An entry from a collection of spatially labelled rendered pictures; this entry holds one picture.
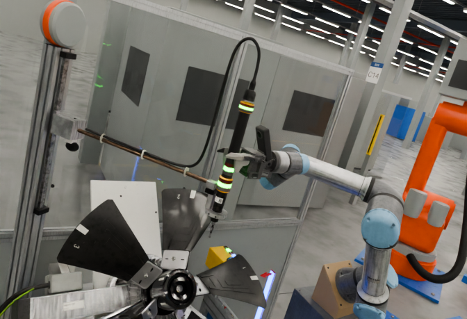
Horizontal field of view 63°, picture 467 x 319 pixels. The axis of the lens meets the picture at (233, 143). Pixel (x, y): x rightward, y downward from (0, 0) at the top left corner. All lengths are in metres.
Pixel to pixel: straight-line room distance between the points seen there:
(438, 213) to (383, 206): 3.54
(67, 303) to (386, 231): 0.99
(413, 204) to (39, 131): 4.12
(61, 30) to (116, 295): 0.89
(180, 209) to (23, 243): 0.64
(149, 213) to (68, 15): 0.77
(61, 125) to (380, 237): 1.14
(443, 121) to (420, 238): 1.37
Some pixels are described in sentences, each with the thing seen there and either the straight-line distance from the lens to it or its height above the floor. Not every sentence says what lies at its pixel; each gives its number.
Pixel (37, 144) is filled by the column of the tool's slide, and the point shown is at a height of 1.44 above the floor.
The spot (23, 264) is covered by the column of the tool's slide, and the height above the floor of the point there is 0.95.
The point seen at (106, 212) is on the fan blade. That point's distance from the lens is 1.20.
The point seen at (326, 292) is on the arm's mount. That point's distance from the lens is 1.82.
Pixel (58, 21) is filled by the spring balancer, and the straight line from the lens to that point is 1.44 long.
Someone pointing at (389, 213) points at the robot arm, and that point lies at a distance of 1.34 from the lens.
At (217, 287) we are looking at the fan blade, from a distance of 1.37.
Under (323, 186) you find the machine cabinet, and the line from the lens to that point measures 6.04.
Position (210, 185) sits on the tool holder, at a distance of 1.20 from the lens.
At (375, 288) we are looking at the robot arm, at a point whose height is 1.28.
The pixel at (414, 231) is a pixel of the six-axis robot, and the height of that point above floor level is 0.58.
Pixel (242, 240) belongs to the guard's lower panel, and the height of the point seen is 0.87.
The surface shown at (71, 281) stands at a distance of 1.34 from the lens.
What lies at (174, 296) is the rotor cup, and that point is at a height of 1.21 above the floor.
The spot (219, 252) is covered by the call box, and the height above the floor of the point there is 1.07.
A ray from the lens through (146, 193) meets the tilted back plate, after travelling 1.57.
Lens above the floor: 1.93
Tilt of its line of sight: 13 degrees down
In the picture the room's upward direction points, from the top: 16 degrees clockwise
